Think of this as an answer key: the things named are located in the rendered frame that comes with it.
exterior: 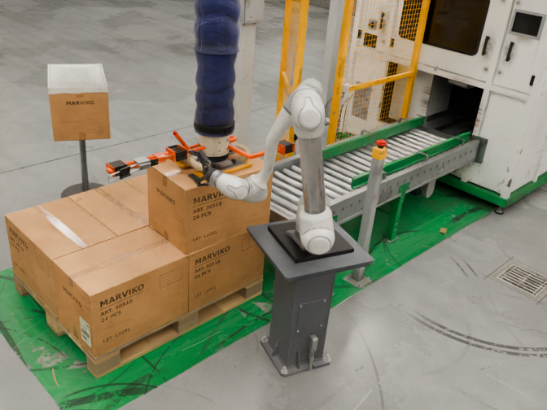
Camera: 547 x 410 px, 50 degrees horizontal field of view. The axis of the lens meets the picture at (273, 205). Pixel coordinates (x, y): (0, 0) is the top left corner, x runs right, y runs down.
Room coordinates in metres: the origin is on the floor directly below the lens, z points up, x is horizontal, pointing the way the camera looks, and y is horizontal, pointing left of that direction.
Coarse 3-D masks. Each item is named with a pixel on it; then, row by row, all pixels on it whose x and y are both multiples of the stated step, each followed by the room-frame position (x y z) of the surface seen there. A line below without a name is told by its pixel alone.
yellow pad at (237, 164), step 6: (234, 162) 3.01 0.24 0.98; (240, 162) 3.04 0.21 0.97; (246, 162) 3.05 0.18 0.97; (216, 168) 2.91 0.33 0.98; (222, 168) 2.93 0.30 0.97; (228, 168) 2.95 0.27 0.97; (234, 168) 2.96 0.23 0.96; (240, 168) 2.99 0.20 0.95; (198, 174) 2.85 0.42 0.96; (204, 180) 2.81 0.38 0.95
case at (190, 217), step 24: (168, 168) 2.93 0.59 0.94; (192, 168) 2.95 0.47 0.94; (168, 192) 2.81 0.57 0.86; (192, 192) 2.72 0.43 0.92; (216, 192) 2.82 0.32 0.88; (168, 216) 2.81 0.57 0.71; (192, 216) 2.72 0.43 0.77; (216, 216) 2.82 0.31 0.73; (240, 216) 2.94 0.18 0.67; (264, 216) 3.06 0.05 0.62; (168, 240) 2.81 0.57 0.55; (192, 240) 2.72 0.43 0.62; (216, 240) 2.83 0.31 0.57
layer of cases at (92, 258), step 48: (96, 192) 3.32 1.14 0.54; (144, 192) 3.37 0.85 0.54; (48, 240) 2.71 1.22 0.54; (96, 240) 2.76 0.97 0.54; (144, 240) 2.80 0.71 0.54; (240, 240) 2.97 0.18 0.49; (48, 288) 2.59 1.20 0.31; (96, 288) 2.32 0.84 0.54; (144, 288) 2.48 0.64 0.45; (192, 288) 2.71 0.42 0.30; (96, 336) 2.27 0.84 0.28
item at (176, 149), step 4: (168, 148) 2.84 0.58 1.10; (172, 148) 2.87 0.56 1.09; (176, 148) 2.88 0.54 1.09; (180, 148) 2.88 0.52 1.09; (184, 148) 2.87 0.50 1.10; (168, 152) 2.83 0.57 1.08; (172, 152) 2.81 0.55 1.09; (176, 152) 2.82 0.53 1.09; (180, 152) 2.81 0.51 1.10; (184, 152) 2.83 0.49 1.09; (176, 156) 2.80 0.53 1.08; (180, 156) 2.82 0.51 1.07; (184, 156) 2.83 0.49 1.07; (172, 160) 2.81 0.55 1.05; (176, 160) 2.80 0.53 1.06; (180, 160) 2.81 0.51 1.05
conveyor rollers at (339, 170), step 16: (416, 128) 5.06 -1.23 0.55; (368, 144) 4.61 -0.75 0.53; (400, 144) 4.62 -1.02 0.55; (416, 144) 4.70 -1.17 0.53; (432, 144) 4.71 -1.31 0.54; (336, 160) 4.16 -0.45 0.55; (352, 160) 4.19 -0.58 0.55; (368, 160) 4.27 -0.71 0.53; (288, 176) 3.87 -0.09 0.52; (336, 176) 3.91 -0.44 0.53; (352, 176) 3.92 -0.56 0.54; (272, 192) 3.60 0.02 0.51; (288, 192) 3.62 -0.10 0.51; (336, 192) 3.67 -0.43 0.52; (288, 208) 3.36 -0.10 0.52
